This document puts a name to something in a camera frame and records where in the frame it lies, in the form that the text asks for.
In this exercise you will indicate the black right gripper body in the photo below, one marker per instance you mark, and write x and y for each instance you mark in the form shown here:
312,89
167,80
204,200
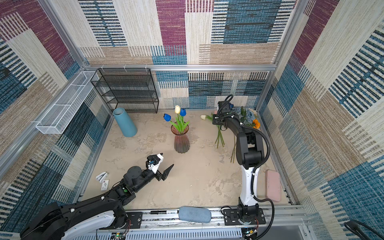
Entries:
220,123

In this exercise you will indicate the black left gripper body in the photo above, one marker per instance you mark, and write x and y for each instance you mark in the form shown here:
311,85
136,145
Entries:
157,175

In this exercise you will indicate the red ribbed glass vase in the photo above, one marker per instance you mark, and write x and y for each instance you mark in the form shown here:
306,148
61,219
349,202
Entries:
181,142

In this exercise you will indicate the yellow artificial tulip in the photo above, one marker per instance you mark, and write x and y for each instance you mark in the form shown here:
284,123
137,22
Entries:
179,118

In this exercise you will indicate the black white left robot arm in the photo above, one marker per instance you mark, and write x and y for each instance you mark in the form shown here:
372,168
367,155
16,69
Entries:
67,222

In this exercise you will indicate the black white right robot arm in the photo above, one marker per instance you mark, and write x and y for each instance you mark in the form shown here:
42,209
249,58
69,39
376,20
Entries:
252,151

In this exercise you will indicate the teal cylindrical vase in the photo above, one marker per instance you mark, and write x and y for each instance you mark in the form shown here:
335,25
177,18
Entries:
125,123

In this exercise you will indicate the white artificial tulip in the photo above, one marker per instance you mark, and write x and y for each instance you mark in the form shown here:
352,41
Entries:
207,117

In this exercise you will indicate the blue-grey artificial rose bunch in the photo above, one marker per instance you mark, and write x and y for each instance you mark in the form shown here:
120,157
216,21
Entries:
246,116

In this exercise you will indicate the orange artificial flower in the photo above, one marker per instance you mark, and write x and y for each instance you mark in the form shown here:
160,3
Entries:
256,124

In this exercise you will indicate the blue-grey oval pad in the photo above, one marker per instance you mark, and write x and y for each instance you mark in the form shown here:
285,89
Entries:
194,214

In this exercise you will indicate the small white paper tags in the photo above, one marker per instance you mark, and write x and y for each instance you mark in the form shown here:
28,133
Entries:
102,178

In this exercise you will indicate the pink rectangular pad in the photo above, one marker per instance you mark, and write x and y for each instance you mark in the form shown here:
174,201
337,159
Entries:
273,186

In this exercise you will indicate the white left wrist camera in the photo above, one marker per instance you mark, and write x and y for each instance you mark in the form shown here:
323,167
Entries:
153,162

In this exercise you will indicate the black wire shelf rack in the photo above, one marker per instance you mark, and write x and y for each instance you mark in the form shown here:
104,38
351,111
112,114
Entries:
132,89

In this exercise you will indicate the white wire mesh basket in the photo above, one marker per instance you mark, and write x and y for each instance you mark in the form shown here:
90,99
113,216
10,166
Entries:
58,117

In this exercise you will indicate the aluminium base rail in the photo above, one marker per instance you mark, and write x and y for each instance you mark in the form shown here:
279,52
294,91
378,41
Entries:
290,223

